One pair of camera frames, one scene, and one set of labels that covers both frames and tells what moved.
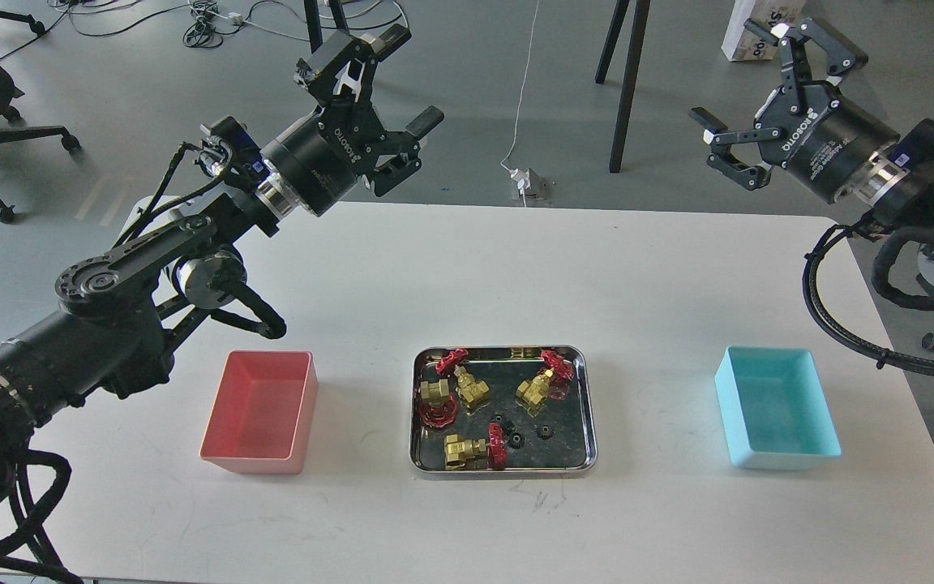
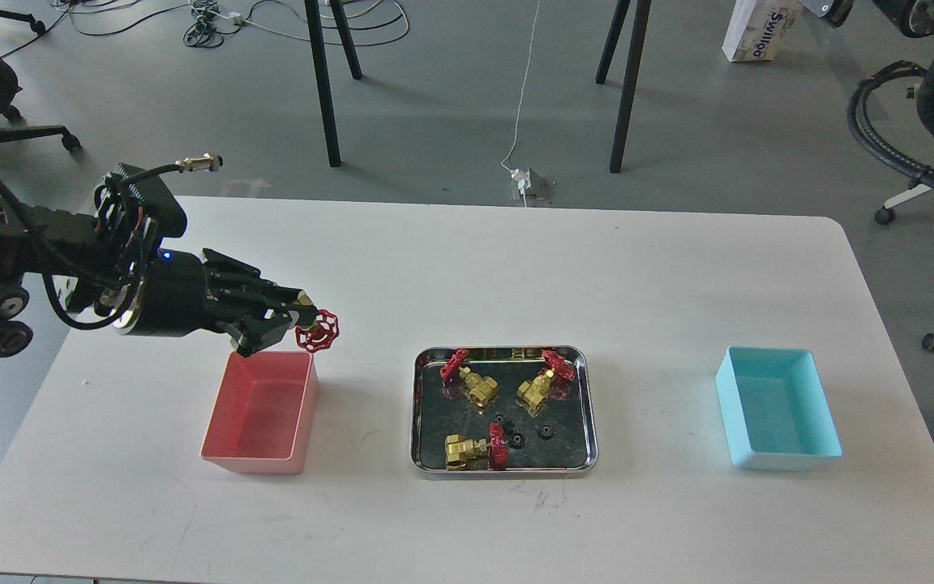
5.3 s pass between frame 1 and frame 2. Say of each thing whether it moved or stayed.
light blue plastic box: stayed
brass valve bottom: stayed
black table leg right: stayed
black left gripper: moved
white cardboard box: stayed
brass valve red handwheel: moved
